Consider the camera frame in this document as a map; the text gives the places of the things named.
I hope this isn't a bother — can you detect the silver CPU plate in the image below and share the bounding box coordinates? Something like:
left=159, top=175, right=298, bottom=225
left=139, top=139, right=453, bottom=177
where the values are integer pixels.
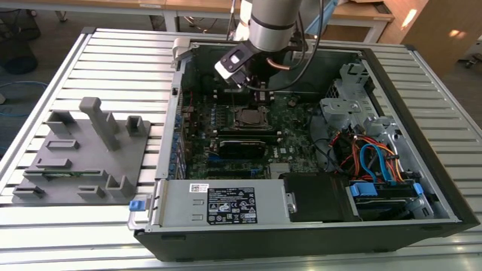
left=239, top=109, right=266, bottom=125

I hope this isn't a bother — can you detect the metal socket cover frame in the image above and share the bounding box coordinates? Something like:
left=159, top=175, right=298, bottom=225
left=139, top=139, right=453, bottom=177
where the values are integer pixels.
left=233, top=106, right=274, bottom=130

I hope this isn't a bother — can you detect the black RAM slot bank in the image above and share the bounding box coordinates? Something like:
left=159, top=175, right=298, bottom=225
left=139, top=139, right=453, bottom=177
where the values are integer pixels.
left=217, top=129, right=282, bottom=143
left=217, top=89, right=275, bottom=104

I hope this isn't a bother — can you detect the black CPU socket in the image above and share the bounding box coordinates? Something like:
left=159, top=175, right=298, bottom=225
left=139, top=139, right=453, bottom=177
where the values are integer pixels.
left=231, top=106, right=275, bottom=131

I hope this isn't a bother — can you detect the black expansion slot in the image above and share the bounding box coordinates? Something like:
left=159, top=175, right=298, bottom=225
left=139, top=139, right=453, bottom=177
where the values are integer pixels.
left=207, top=168, right=254, bottom=179

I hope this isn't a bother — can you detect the black round part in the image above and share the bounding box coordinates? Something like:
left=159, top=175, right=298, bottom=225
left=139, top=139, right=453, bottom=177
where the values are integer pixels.
left=199, top=73, right=223, bottom=96

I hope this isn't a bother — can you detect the pale blue teach pendant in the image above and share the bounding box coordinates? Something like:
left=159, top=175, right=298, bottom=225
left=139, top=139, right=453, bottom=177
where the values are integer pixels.
left=305, top=0, right=339, bottom=36

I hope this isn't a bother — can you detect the silver metal drive cage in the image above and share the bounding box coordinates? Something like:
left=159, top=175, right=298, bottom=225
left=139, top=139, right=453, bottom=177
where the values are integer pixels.
left=319, top=62, right=401, bottom=136

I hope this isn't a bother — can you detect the black graphics card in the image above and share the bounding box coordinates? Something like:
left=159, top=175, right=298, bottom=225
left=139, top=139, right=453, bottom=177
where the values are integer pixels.
left=217, top=139, right=269, bottom=159

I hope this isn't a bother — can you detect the green motherboard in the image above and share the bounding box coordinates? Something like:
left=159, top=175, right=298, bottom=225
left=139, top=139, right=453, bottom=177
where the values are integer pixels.
left=181, top=93, right=329, bottom=180

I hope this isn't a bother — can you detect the black plastic shroud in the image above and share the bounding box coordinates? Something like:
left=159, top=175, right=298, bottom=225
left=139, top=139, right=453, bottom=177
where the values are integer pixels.
left=281, top=172, right=362, bottom=224

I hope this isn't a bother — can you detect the hard disk in blue carrier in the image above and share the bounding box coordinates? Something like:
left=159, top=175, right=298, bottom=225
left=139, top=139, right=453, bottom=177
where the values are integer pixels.
left=349, top=182, right=425, bottom=222

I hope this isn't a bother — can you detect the silver power supply unit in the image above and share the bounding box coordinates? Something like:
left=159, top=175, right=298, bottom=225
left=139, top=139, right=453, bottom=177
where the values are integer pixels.
left=145, top=179, right=293, bottom=229

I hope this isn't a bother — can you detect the wooden cabinet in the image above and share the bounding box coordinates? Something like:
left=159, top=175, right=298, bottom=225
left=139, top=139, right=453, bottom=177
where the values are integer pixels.
left=378, top=0, right=482, bottom=78

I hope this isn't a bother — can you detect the grey parts rack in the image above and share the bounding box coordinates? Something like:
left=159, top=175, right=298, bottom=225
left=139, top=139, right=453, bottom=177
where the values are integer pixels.
left=11, top=97, right=153, bottom=204

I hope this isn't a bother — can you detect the white wheeled stand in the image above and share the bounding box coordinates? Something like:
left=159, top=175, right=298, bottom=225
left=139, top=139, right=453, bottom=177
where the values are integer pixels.
left=456, top=38, right=482, bottom=69

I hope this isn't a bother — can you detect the black open PC case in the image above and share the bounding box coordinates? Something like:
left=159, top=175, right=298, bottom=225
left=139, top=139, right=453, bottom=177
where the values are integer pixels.
left=127, top=38, right=481, bottom=262

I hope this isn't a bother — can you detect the green RAM stick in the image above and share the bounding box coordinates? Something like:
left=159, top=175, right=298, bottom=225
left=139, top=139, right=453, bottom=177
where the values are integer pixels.
left=38, top=170, right=102, bottom=179

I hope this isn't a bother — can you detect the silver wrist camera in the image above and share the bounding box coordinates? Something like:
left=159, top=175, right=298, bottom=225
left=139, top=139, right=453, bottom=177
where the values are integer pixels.
left=214, top=45, right=254, bottom=88

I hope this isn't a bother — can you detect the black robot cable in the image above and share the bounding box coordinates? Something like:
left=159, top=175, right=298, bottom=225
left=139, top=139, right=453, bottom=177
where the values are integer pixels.
left=259, top=0, right=325, bottom=91

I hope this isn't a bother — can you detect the grey case latch handle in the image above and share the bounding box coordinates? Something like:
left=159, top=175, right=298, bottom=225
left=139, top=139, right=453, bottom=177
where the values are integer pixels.
left=171, top=38, right=193, bottom=62

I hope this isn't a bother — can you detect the black wire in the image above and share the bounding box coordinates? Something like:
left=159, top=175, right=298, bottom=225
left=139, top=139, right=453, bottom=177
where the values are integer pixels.
left=307, top=107, right=339, bottom=173

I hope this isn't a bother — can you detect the light blue wire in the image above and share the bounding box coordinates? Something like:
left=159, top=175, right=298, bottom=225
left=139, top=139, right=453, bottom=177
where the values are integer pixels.
left=360, top=143, right=397, bottom=186

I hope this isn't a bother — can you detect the orange wire bundle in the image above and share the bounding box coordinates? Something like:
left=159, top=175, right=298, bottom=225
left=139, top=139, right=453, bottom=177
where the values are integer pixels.
left=338, top=135, right=412, bottom=181

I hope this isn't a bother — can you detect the blue floor cable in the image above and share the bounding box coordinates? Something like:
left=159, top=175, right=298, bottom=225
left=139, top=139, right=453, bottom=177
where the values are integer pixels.
left=0, top=80, right=50, bottom=118

